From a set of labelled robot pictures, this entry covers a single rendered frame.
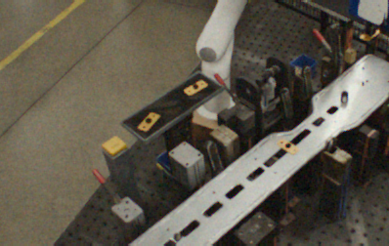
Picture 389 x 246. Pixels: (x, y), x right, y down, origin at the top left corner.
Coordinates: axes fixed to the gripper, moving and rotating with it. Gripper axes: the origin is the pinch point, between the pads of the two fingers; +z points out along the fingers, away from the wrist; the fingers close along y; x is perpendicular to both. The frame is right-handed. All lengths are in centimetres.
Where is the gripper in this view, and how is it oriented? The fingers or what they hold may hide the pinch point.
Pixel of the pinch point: (370, 29)
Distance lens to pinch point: 205.0
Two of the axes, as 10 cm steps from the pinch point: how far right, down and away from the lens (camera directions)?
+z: 0.3, 7.1, 7.0
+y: 7.2, 4.7, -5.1
